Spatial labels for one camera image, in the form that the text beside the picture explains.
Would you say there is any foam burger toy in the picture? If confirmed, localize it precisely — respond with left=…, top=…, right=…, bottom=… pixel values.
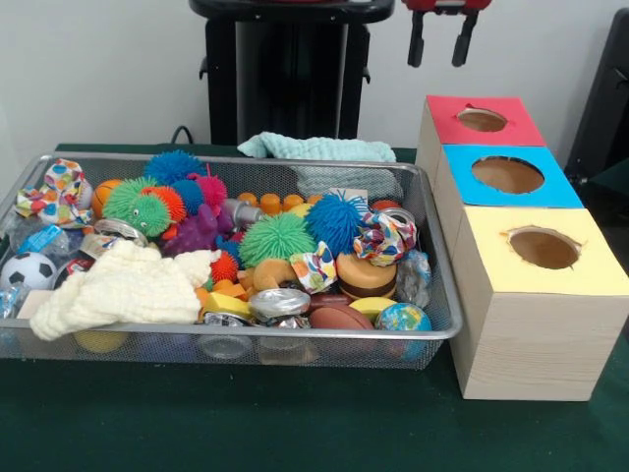
left=335, top=252, right=398, bottom=301

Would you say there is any globe print ball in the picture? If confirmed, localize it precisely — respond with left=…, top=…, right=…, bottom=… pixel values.
left=374, top=302, right=432, bottom=331

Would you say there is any mint green cloth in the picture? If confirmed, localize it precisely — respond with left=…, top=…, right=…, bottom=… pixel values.
left=237, top=131, right=397, bottom=163

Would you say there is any brown toy football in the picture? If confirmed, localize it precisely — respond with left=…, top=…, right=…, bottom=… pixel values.
left=308, top=304, right=375, bottom=330

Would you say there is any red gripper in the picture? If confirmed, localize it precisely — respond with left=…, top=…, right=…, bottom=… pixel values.
left=401, top=0, right=490, bottom=69

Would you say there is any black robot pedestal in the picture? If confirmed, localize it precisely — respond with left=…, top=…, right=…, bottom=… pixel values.
left=189, top=0, right=397, bottom=147

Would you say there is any blue spiky rubber ball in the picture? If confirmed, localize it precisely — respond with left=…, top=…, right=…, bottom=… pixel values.
left=304, top=192, right=377, bottom=257

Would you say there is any wooden box with three holes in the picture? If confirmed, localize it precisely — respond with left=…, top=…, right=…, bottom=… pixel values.
left=415, top=94, right=629, bottom=402

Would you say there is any green spiky rubber ball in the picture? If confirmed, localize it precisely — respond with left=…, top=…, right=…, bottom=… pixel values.
left=239, top=211, right=316, bottom=270

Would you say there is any green fuzzy caterpillar toy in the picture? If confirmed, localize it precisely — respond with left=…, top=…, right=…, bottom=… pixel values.
left=101, top=176, right=188, bottom=238

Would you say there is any black stand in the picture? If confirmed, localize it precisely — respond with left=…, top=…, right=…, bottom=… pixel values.
left=564, top=7, right=629, bottom=173

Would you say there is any cream yellow cloth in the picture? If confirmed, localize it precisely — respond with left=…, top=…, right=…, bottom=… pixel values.
left=29, top=239, right=222, bottom=342

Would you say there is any black and white soccer ball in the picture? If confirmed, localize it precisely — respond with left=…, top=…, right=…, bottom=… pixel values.
left=0, top=252, right=58, bottom=291

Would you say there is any shallow mesh bin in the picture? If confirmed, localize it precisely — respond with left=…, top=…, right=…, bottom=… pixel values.
left=0, top=152, right=464, bottom=371

